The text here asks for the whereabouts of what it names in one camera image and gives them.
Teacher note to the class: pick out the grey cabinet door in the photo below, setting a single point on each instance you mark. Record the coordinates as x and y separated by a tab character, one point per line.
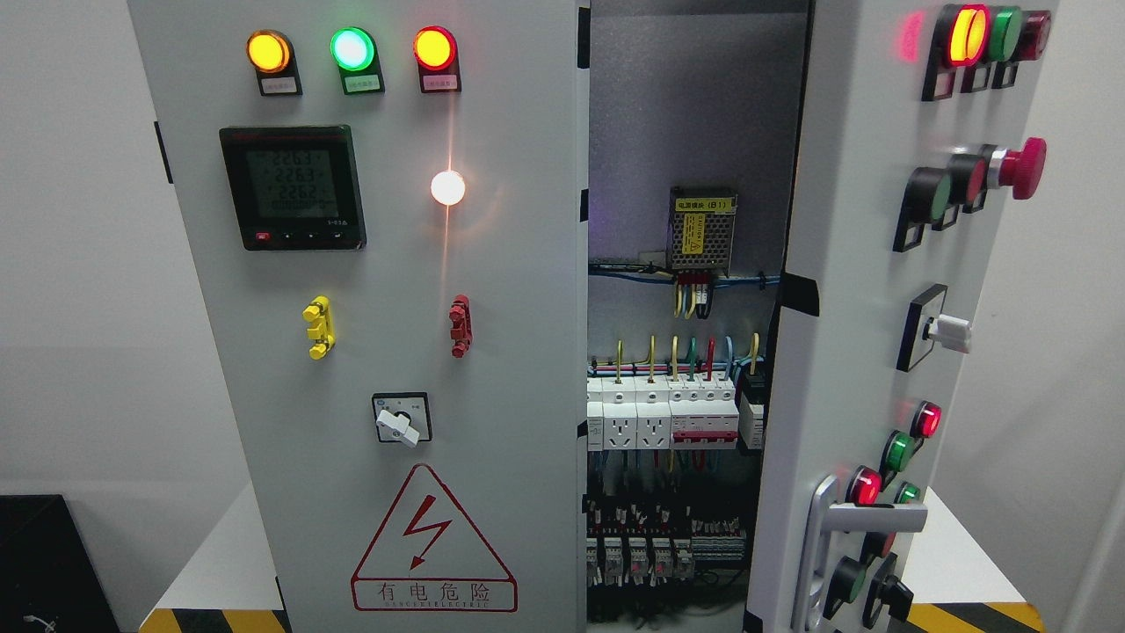
891	230
510	115

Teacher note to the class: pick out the perforated metal power supply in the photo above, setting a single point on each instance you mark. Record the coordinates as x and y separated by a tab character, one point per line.
701	227

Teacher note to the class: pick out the red white circuit breaker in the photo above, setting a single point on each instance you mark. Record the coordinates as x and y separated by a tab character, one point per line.
704	414

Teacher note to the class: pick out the white glowing indicator lamp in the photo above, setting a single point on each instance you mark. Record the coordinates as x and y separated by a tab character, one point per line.
448	187

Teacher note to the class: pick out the black white surge protector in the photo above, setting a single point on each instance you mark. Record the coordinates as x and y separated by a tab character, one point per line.
752	392

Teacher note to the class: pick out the row of relay modules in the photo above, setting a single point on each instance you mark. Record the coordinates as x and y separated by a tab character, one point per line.
643	543

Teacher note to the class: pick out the red triangle warning sticker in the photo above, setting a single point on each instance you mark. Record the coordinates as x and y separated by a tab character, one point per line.
427	554

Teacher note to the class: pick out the red indicator lamp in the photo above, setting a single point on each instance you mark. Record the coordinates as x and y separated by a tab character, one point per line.
434	48

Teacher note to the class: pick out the black digital power meter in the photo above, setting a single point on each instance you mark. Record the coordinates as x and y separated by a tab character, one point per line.
294	187

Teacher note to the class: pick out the green indicator lamp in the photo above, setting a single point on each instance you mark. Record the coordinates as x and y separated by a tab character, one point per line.
352	49

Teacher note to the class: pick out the yellow indicator lamp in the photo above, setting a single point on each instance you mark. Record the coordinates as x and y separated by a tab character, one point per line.
269	52

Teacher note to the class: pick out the red emergency stop button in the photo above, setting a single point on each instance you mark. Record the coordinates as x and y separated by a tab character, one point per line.
1019	169

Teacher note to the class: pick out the black box at left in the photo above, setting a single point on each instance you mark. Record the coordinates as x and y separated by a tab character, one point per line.
48	583

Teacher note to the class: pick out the red terminal post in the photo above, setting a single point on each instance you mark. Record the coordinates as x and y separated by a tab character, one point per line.
461	330

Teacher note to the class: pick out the white rotary selector switch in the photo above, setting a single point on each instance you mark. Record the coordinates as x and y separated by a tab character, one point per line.
402	417

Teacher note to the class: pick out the yellow terminal post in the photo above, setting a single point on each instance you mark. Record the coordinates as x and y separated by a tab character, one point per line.
320	329

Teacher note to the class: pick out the silver door handle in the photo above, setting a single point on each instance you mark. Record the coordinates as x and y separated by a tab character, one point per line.
825	582

